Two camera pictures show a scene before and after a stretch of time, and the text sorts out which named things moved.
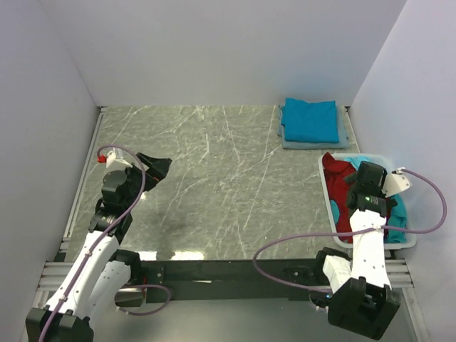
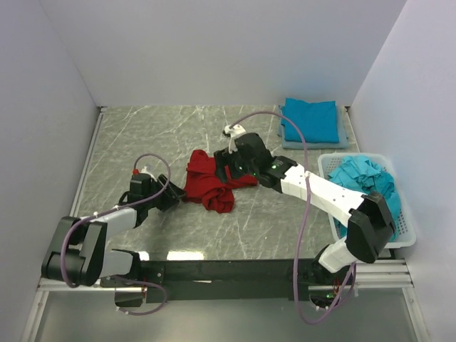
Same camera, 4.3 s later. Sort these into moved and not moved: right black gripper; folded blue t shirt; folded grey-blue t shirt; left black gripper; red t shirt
Moved: left black gripper; right black gripper; red t shirt
Not moved: folded blue t shirt; folded grey-blue t shirt
